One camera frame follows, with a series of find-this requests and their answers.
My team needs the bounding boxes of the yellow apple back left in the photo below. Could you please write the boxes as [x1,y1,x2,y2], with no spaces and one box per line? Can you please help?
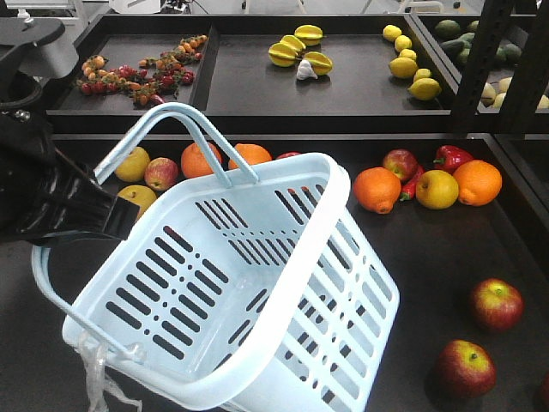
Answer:
[114,146,151,183]

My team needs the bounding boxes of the black wooden display stand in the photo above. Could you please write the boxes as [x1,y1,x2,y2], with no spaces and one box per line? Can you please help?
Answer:
[0,0,549,412]

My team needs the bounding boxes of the red apple front left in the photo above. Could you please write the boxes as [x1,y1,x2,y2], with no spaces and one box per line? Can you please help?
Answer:
[468,277,525,333]

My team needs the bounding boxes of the yellow apple by orange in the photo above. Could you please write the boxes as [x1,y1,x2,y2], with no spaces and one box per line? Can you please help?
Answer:
[416,170,459,210]

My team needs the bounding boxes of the big red apple back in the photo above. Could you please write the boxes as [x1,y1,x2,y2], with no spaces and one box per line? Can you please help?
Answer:
[275,151,301,160]

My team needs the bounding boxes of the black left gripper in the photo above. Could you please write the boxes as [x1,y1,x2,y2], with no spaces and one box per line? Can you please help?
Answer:
[1,113,139,245]

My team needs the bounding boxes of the light blue plastic basket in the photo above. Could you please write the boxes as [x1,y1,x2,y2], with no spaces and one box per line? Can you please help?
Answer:
[32,103,399,411]

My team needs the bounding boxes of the red bell pepper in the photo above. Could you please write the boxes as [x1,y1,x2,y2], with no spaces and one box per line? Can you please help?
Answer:
[432,145,474,174]

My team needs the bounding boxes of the large orange right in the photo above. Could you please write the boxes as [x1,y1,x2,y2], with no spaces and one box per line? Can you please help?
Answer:
[453,160,503,206]

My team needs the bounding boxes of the cherry tomato vine pile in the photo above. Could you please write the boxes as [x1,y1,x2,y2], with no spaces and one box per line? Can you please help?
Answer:
[74,34,208,108]

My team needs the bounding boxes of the white garlic bulb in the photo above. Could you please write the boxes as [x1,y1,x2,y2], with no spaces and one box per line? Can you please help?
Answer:
[296,59,318,81]

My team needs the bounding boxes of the yellow apple front left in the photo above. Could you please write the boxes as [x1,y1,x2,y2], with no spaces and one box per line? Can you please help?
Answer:
[117,185,157,221]

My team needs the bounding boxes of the red apple behind oranges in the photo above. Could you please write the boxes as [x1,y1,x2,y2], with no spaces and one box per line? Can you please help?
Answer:
[383,148,419,183]

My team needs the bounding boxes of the orange left of pair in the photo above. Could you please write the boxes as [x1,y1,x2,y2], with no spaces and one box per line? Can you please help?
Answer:
[353,167,401,215]

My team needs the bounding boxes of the red apple bottom edge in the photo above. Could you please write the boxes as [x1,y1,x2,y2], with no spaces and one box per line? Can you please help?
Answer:
[538,373,549,411]

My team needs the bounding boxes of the red apple front middle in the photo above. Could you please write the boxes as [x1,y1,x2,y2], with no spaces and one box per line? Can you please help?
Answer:
[433,339,497,399]

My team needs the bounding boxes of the small red apple back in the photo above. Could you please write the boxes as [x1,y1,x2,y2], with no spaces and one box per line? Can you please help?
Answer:
[144,157,179,191]

